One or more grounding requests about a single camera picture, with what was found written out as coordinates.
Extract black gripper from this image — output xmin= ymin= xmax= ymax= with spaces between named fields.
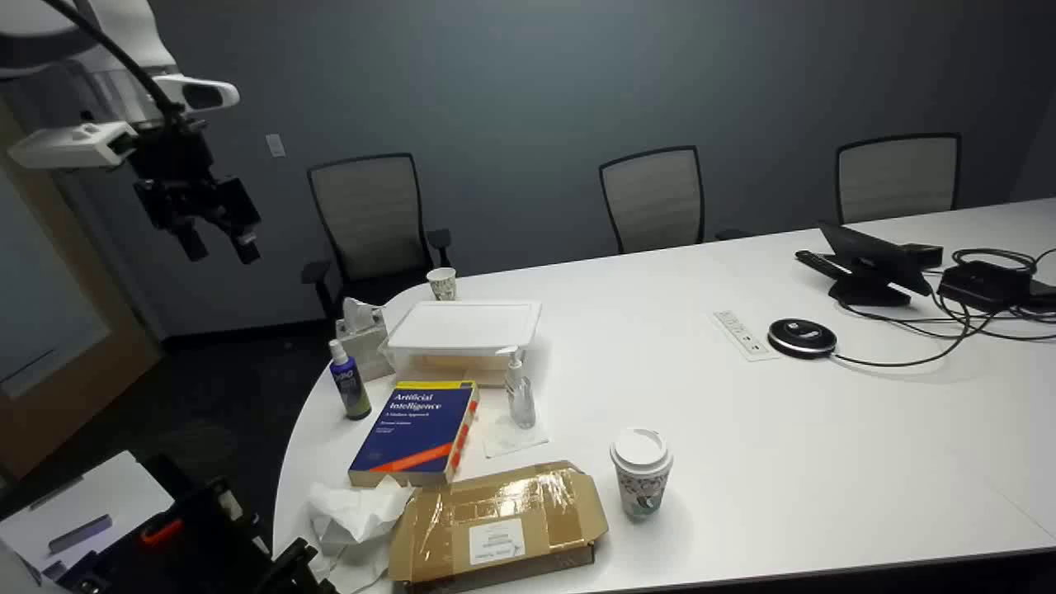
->
xmin=130 ymin=111 xmax=267 ymax=266

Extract blue book orange stripe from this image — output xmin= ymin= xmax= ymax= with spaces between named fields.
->
xmin=346 ymin=377 xmax=482 ymax=493

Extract black flat device box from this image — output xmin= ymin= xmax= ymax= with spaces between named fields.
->
xmin=934 ymin=246 xmax=1056 ymax=314

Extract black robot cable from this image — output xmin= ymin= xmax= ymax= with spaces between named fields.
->
xmin=44 ymin=0 xmax=193 ymax=127

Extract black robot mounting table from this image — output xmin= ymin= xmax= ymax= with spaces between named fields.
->
xmin=62 ymin=441 xmax=339 ymax=594

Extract mesh back office chair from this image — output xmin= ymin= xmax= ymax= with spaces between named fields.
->
xmin=832 ymin=127 xmax=966 ymax=229
xmin=300 ymin=148 xmax=455 ymax=324
xmin=594 ymin=143 xmax=709 ymax=257

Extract blue bottle white cap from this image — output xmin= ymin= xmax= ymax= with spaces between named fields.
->
xmin=328 ymin=335 xmax=378 ymax=421

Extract coffee cup white lid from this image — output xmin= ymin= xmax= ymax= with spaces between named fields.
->
xmin=607 ymin=425 xmax=676 ymax=524

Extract black table cables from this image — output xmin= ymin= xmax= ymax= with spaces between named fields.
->
xmin=828 ymin=243 xmax=1056 ymax=373

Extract white flat container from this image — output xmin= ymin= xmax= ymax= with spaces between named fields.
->
xmin=387 ymin=297 xmax=545 ymax=390

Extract white board sheet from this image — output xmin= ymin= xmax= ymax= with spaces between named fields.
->
xmin=0 ymin=444 xmax=178 ymax=585

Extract grey metal bar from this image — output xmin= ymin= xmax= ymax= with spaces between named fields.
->
xmin=47 ymin=510 xmax=117 ymax=557

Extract small clear bottle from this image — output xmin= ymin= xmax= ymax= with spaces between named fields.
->
xmin=504 ymin=344 xmax=537 ymax=432

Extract round black speaker puck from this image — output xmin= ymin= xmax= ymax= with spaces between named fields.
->
xmin=767 ymin=314 xmax=842 ymax=361

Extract wooden door with glass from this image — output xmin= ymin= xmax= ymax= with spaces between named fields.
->
xmin=0 ymin=103 xmax=164 ymax=482

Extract brown cardboard box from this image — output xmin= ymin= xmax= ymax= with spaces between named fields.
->
xmin=387 ymin=458 xmax=610 ymax=592

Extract small patterned paper cup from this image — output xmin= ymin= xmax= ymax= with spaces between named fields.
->
xmin=423 ymin=263 xmax=462 ymax=303

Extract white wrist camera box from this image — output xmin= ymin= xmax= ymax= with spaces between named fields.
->
xmin=8 ymin=120 xmax=143 ymax=171

